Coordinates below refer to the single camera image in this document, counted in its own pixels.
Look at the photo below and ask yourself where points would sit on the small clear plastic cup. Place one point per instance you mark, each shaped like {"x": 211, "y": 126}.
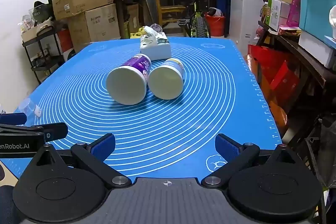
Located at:
{"x": 29, "y": 107}

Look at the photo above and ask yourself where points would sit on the white box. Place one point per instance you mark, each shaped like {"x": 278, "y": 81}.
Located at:
{"x": 312, "y": 47}

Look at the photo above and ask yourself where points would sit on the large plain cardboard box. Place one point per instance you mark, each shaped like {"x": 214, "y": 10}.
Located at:
{"x": 99, "y": 26}

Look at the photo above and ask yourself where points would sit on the black metal storage rack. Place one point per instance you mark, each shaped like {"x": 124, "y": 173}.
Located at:
{"x": 39, "y": 56}

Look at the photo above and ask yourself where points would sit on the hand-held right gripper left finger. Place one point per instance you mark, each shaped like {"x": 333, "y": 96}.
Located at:
{"x": 103, "y": 147}

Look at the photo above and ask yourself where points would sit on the yellow plastic jugs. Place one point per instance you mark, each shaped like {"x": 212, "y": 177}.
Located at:
{"x": 136, "y": 35}

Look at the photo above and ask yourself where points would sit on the purple label paper cup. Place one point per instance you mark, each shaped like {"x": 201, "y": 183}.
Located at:
{"x": 126, "y": 85}

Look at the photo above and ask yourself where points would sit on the yellow label paper cup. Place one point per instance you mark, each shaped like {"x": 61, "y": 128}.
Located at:
{"x": 165, "y": 82}

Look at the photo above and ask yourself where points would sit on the red gift bags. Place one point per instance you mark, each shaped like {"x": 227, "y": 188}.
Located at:
{"x": 275, "y": 74}

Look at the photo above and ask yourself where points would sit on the black bicycle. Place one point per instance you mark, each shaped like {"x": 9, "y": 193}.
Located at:
{"x": 199, "y": 24}

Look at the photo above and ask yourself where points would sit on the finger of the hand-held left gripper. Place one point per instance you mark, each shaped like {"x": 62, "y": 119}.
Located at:
{"x": 56, "y": 130}
{"x": 14, "y": 119}

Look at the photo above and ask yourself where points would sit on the wooden chair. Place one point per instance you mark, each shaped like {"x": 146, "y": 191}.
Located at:
{"x": 170, "y": 8}

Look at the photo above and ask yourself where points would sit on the green and white carton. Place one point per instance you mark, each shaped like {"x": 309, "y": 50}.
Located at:
{"x": 274, "y": 14}

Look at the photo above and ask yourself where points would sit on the dark wooden shelf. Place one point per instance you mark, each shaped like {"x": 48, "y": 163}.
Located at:
{"x": 299, "y": 56}

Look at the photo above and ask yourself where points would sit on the blue silicone baking mat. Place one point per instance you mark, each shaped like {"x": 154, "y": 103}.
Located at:
{"x": 170, "y": 124}

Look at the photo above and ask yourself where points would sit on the red plastic bucket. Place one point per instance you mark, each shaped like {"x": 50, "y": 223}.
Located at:
{"x": 216, "y": 26}

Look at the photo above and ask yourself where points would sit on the teal plastic storage bin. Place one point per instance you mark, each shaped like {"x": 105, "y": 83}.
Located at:
{"x": 313, "y": 6}

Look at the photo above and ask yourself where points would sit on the pink plastic package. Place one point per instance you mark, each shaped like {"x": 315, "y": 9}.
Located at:
{"x": 294, "y": 8}

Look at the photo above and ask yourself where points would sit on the white chest freezer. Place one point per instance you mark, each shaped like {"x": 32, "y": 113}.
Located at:
{"x": 245, "y": 11}

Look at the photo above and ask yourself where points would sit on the white tissue pack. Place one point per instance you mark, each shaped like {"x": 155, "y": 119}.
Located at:
{"x": 157, "y": 50}

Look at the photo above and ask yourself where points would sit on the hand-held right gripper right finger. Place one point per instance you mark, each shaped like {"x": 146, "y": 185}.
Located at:
{"x": 225, "y": 147}

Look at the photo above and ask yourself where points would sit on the dark green hat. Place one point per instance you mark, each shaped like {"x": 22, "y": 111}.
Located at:
{"x": 43, "y": 12}

